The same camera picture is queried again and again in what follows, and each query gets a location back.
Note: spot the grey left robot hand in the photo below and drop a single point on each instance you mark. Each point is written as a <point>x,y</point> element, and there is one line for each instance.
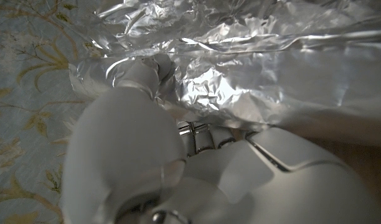
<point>131,149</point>

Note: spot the aluminum foil roll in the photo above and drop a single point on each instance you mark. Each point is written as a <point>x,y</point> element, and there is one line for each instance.
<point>256,68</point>

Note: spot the floral printed backdrop cloth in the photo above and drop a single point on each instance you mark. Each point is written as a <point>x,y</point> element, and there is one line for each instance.
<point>22,124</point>

